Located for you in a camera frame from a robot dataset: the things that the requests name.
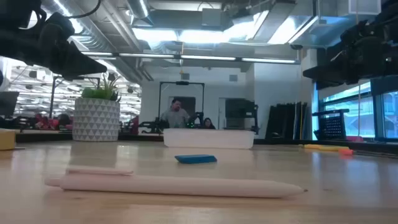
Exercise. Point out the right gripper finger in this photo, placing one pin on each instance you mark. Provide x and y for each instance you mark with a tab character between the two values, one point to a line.
329	76

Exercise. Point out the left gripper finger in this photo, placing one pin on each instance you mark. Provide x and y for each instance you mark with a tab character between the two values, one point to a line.
84	63

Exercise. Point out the yellow highlighter pen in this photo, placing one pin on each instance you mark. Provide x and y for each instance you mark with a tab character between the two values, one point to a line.
323	147

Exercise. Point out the orange marker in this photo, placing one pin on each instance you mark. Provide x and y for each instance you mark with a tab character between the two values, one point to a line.
345	152

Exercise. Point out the yellow sticky note pad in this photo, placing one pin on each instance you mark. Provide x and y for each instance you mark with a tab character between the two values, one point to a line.
7	140

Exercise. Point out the translucent plastic box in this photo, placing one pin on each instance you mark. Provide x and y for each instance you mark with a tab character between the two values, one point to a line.
208	139

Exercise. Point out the blue eraser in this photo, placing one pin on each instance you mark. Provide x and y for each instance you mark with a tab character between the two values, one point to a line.
196	159

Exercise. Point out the pale pink pen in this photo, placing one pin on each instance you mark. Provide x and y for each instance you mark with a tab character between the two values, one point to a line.
186	186

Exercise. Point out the black background robot arm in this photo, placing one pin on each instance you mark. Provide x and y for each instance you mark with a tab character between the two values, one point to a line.
194	119
152	126

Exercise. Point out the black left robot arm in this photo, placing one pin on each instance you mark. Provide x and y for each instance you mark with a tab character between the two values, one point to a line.
15	18

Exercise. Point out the black perforated crate cart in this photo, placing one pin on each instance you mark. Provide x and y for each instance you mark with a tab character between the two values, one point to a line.
331	126

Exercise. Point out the plant in triangle-patterned pot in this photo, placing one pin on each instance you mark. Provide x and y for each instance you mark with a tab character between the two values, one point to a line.
96	121

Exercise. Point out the black folded panels stack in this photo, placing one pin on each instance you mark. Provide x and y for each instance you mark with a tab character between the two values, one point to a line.
286	121

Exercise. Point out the black monitor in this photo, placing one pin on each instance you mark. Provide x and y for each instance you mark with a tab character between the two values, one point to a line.
7	104

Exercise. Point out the black equipment rack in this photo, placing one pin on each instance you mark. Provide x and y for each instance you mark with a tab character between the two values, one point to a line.
239	112

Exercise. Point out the long ceiling light strip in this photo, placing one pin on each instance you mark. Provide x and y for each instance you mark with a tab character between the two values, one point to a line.
205	57

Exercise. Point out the silver spiral air duct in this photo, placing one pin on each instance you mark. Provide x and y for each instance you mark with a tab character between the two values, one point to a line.
90	40

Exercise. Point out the black dome camera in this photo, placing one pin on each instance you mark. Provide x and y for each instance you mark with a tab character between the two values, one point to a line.
296	47

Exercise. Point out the black background rig frame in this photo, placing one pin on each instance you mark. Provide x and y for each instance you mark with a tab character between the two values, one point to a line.
52	99
182	83

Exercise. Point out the silver rectangular air duct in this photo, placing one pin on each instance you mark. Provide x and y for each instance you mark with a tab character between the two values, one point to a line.
280	25

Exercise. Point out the black aluminium table frame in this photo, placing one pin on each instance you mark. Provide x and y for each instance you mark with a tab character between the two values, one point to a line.
46	137

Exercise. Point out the grey wall vent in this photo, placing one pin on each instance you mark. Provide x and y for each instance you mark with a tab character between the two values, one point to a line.
185	76
233	77

